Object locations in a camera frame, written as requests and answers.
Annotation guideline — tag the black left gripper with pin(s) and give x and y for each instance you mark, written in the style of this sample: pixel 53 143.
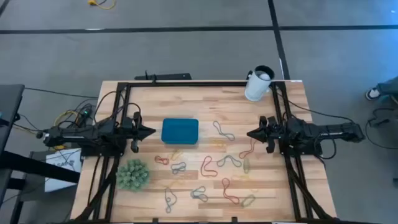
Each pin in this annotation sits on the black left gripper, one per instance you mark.
pixel 132 132

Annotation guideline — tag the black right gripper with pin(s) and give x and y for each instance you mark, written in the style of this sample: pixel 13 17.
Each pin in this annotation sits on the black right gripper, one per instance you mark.
pixel 273 133

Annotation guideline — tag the teal rubber band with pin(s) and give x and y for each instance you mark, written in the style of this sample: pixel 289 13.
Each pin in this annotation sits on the teal rubber band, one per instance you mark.
pixel 229 157

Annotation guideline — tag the yellow rubber band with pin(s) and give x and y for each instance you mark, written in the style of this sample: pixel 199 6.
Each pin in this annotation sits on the yellow rubber band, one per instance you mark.
pixel 219 143
pixel 241 178
pixel 176 154

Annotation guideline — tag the blue-grey rubber band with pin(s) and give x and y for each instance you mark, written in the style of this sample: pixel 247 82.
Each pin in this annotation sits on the blue-grey rubber band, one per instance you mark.
pixel 178 168

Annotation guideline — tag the green rubber band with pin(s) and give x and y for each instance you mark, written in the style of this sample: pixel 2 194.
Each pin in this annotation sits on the green rubber band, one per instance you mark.
pixel 248 201
pixel 246 165

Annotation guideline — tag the blue rubber band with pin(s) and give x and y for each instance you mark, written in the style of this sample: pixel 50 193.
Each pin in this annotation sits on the blue rubber band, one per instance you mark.
pixel 168 200

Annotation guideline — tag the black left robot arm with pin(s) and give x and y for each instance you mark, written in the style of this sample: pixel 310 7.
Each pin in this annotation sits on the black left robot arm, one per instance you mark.
pixel 77 137

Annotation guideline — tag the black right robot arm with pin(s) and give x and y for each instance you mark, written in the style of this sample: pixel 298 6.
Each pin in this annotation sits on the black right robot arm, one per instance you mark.
pixel 326 130

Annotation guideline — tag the blue plastic bin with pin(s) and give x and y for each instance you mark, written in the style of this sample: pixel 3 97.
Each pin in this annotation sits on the blue plastic bin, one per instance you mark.
pixel 180 130

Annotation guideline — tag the white cup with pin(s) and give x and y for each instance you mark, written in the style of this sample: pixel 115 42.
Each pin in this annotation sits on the white cup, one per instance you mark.
pixel 256 88

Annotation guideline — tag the green artificial plant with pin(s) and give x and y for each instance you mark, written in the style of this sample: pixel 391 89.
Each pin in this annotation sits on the green artificial plant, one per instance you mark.
pixel 133 175

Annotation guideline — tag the black mounting bar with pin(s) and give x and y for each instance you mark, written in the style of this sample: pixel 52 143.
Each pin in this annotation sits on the black mounting bar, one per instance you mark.
pixel 168 76

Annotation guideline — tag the black hub with green light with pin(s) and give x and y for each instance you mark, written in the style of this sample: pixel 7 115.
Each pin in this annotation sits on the black hub with green light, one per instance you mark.
pixel 85 112

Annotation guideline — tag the white paper sheet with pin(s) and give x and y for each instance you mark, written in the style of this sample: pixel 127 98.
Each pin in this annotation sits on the white paper sheet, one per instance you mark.
pixel 62 185

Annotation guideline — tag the black beam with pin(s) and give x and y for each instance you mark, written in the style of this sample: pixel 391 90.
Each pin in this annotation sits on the black beam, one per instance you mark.
pixel 37 166

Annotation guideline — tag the person's shoe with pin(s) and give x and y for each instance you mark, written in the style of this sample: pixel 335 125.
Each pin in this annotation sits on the person's shoe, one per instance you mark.
pixel 373 94

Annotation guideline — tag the person's leg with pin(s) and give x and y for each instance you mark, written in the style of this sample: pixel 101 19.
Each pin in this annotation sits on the person's leg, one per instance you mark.
pixel 388 87

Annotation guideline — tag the black aluminium table frame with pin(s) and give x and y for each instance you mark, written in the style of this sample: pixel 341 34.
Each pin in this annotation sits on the black aluminium table frame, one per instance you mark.
pixel 199 84

